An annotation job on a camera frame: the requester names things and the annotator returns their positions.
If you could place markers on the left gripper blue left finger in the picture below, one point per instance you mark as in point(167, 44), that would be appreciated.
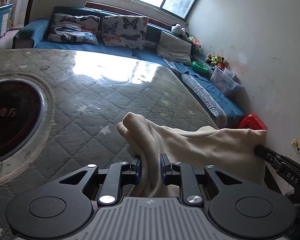
point(135, 170)

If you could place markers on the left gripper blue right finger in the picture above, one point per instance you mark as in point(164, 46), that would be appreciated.
point(166, 171)

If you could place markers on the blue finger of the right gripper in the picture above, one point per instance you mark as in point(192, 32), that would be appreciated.
point(270, 156)

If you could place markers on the cream sweatshirt garment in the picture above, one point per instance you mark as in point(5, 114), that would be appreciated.
point(229, 149)

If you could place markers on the far red plastic stool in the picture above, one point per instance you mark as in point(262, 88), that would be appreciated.
point(252, 121)

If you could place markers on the clear plastic storage box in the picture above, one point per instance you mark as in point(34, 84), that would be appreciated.
point(225, 83)

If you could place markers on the green plastic bowl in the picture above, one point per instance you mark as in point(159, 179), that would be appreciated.
point(200, 68)

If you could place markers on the brown plush toys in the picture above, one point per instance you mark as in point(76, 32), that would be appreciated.
point(217, 61)

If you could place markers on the grey plain cushion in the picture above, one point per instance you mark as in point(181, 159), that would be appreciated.
point(175, 49)

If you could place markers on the round black induction cooktop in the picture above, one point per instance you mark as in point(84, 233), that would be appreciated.
point(21, 112)

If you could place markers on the pink green plush toy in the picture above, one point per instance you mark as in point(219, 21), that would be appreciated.
point(194, 41)

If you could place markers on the upright butterfly cushion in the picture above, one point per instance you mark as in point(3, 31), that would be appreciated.
point(124, 31)

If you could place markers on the black white plush toy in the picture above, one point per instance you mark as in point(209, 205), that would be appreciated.
point(177, 29)

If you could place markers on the flat butterfly pillow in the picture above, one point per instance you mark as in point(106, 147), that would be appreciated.
point(74, 29)

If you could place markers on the blue corner sofa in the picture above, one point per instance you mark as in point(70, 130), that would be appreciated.
point(224, 111)

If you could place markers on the blue white small cabinet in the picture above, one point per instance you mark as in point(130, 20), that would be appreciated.
point(5, 12)

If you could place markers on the wall power socket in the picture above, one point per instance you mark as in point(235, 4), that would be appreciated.
point(296, 146)

